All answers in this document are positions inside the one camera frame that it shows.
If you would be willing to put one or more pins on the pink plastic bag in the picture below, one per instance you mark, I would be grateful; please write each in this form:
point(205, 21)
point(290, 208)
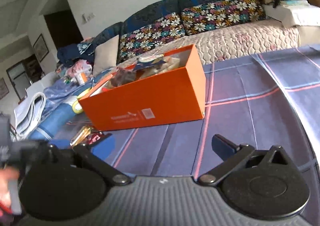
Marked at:
point(81, 66)

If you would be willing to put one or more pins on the pile of snack packets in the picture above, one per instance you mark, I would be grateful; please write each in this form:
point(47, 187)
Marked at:
point(145, 67)

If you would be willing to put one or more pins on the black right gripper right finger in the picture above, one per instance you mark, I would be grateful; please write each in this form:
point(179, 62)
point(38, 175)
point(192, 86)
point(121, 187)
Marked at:
point(261, 184)

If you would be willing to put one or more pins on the person left hand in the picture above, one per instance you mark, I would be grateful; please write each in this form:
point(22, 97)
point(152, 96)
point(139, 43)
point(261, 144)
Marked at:
point(7, 174)

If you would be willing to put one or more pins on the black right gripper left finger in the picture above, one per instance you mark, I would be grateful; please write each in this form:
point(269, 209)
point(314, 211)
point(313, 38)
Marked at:
point(65, 184)

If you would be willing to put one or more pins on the beige plain pillow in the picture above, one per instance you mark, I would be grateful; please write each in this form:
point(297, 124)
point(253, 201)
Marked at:
point(106, 55)

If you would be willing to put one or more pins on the right floral cushion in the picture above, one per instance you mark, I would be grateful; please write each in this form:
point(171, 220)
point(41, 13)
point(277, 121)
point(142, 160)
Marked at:
point(222, 14)

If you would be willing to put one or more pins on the orange cardboard box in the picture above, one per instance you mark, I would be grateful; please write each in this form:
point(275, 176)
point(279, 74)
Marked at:
point(171, 97)

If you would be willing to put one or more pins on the small framed picture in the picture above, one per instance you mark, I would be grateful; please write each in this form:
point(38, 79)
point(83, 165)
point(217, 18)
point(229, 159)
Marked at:
point(40, 48)

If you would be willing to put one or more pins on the blue plaid tablecloth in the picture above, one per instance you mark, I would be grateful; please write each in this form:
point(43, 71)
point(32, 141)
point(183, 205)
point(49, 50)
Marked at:
point(262, 100)

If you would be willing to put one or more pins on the floral cushion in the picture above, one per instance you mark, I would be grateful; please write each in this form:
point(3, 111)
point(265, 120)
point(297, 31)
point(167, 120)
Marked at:
point(151, 36)
point(222, 14)

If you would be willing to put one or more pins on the left floral cushion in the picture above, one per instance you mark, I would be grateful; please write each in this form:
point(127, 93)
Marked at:
point(151, 36)

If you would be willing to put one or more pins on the blue sofa with quilt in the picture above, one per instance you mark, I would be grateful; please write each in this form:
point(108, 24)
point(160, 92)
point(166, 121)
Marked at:
point(221, 30)

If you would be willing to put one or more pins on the blue cloth pile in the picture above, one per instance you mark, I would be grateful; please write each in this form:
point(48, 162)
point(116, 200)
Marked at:
point(48, 106)

